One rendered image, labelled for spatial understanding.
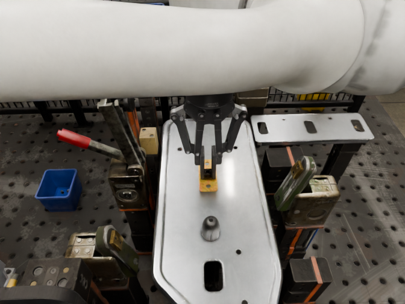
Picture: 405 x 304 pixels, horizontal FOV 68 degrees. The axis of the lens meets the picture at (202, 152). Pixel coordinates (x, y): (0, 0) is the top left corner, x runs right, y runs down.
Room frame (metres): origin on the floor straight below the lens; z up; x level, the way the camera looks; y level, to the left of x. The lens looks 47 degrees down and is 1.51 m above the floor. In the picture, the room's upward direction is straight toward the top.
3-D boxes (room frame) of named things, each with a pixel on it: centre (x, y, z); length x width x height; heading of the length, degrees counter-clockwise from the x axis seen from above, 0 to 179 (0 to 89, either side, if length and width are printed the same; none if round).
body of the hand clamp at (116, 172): (0.39, 0.15, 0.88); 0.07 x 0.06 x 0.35; 92
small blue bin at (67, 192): (0.54, 0.44, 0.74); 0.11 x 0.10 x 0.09; 2
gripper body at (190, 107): (0.39, -0.01, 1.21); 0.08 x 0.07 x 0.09; 92
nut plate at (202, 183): (0.39, -0.01, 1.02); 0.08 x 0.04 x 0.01; 2
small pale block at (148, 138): (0.47, 0.12, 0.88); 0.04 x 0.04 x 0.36; 2
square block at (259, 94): (0.67, -0.13, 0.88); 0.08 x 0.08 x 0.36; 2
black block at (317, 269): (0.21, -0.19, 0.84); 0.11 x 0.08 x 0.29; 92
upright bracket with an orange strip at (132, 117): (0.49, 0.15, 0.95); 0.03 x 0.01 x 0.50; 2
